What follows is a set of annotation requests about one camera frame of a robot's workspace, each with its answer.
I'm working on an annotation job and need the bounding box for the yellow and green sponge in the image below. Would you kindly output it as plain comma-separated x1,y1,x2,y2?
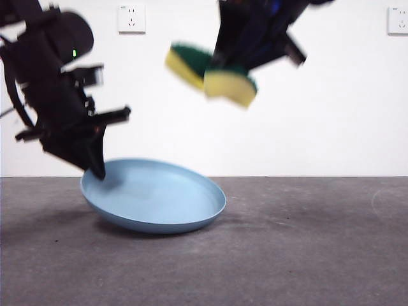
164,41,259,110

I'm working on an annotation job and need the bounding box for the light blue round plate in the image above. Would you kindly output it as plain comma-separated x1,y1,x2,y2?
80,157,227,235

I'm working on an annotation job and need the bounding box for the white wall socket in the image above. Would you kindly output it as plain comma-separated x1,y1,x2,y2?
118,4,147,35
387,6,408,36

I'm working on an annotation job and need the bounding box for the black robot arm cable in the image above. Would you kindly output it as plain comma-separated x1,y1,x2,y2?
0,34,38,128

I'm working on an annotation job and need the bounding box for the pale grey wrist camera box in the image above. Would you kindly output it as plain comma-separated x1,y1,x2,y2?
72,64,105,87

